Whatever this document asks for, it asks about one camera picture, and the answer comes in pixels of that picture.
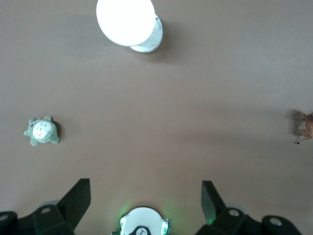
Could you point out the brown lion statue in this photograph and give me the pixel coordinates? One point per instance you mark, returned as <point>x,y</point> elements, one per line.
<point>308,127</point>

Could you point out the grey green Totoro plush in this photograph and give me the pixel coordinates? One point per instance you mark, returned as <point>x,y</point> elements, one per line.
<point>42,129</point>

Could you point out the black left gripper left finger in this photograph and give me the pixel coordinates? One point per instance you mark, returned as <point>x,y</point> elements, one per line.
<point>63,215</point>

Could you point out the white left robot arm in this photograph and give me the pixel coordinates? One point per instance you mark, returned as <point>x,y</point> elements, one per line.
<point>141,218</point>

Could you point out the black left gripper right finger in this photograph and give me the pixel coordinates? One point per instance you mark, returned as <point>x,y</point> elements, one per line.
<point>230,220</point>

